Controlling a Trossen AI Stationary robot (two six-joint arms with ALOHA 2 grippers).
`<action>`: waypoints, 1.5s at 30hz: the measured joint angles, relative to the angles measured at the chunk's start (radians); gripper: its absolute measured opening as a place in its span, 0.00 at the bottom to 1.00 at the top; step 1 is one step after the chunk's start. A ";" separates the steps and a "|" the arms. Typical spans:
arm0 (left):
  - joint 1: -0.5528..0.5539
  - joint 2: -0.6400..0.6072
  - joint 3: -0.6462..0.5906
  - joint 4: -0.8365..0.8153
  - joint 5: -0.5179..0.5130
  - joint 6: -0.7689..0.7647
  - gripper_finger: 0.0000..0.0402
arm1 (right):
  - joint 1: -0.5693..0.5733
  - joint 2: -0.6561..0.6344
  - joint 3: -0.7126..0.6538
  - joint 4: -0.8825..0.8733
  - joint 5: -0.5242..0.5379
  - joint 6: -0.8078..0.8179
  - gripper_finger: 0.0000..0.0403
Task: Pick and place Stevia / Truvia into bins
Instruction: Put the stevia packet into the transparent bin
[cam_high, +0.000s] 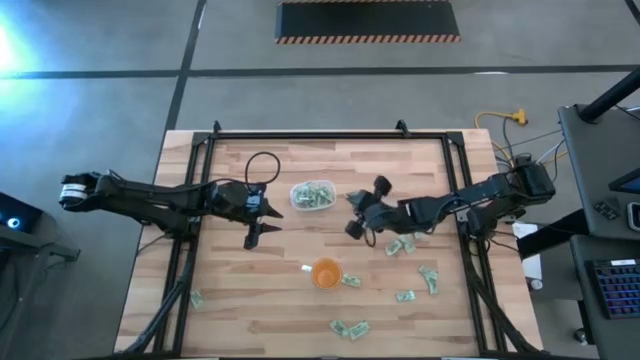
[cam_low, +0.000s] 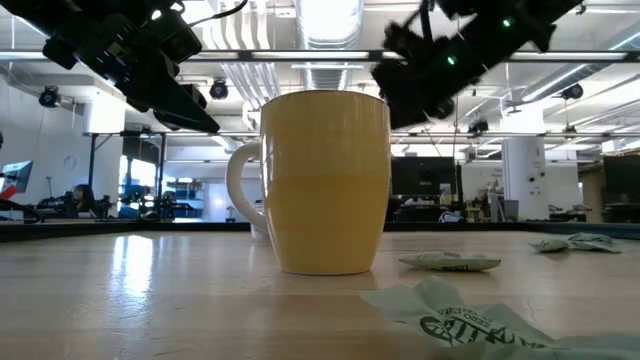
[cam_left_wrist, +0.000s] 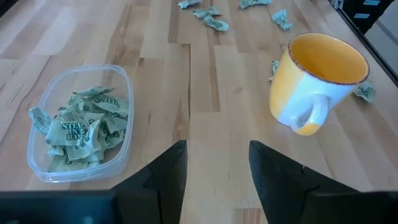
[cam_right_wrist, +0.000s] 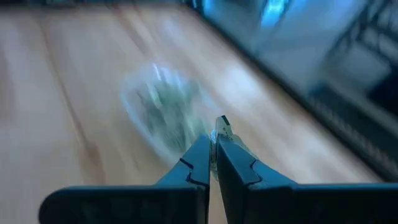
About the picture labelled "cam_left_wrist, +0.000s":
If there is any black box with blue labels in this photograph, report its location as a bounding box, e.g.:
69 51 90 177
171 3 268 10
340 0 396 34

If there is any yellow ceramic mug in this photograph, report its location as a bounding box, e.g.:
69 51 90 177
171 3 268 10
268 32 371 137

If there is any black aluminium table frame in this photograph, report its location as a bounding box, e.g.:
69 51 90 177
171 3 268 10
326 0 398 88

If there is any clear plastic container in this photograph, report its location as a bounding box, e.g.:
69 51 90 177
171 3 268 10
26 63 135 184

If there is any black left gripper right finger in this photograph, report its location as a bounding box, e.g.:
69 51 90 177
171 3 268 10
249 140 358 224

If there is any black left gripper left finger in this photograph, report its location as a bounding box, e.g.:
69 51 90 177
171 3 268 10
111 139 188 224

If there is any green Stevia packet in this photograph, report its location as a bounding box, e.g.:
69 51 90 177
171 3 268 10
192 5 223 19
45 115 91 147
72 85 116 98
66 145 105 163
28 106 53 136
104 112 129 134
177 0 203 10
63 103 91 123
268 59 281 83
238 0 274 10
79 119 103 152
46 145 67 158
91 94 129 118
47 155 91 173
203 14 231 32
98 130 126 149
353 80 377 104
271 9 295 32

